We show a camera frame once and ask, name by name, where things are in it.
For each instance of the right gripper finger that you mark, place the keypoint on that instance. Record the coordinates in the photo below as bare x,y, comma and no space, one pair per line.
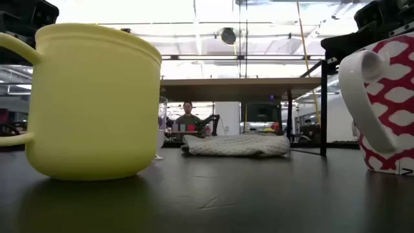
336,54
346,40

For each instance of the red white patterned mug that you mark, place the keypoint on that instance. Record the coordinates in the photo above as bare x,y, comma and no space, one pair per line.
398,97

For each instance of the yellow plastic mug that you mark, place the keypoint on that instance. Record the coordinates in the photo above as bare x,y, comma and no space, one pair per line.
93,103

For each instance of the clear plastic cup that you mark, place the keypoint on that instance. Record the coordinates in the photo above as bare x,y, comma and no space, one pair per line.
162,116

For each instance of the black background robot arm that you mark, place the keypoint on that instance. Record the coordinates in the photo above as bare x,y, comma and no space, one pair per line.
208,123

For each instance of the wooden shelf with black legs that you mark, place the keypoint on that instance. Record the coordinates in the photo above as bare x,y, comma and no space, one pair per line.
239,87

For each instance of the dark background monitor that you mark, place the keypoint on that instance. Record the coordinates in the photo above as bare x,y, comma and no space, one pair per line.
260,112

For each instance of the black ceiling device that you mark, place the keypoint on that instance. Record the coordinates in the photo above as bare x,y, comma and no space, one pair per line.
126,30

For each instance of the white knitted cloth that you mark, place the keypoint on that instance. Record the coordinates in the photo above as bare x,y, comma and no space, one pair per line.
236,145

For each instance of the person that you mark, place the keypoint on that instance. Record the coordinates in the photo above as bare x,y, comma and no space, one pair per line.
187,118

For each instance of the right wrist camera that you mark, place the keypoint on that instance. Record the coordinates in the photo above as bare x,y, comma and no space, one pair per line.
367,14

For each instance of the black table frame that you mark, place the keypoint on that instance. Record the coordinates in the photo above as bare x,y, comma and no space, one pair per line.
339,145

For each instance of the black overhead camera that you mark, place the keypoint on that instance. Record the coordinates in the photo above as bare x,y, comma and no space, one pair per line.
228,35

